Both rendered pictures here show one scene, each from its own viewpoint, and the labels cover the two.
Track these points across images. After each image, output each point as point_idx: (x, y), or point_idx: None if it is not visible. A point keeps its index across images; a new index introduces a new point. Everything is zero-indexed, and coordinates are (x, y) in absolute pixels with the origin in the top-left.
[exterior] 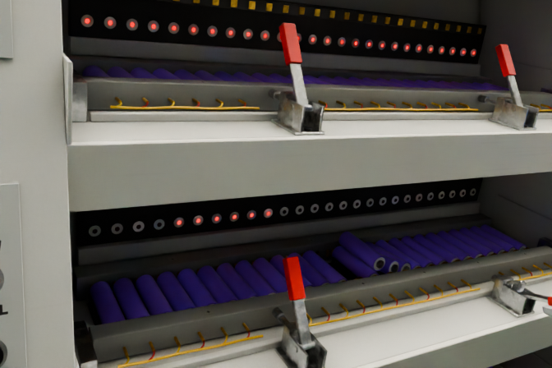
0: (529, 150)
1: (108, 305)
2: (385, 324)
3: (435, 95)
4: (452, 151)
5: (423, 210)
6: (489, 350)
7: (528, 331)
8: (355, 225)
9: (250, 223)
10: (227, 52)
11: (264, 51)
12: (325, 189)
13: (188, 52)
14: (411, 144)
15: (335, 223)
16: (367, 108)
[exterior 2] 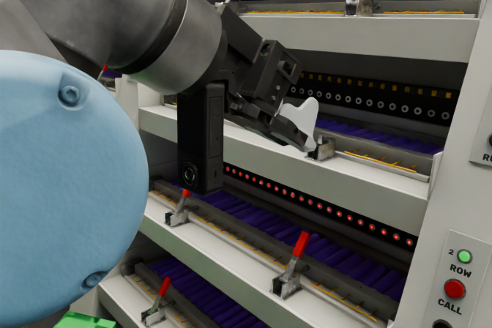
0: (344, 32)
1: None
2: (249, 132)
3: (336, 5)
4: (280, 28)
5: (394, 118)
6: (275, 166)
7: (307, 170)
8: (334, 112)
9: None
10: (290, 2)
11: None
12: None
13: (274, 3)
14: (255, 21)
15: (321, 105)
16: (277, 12)
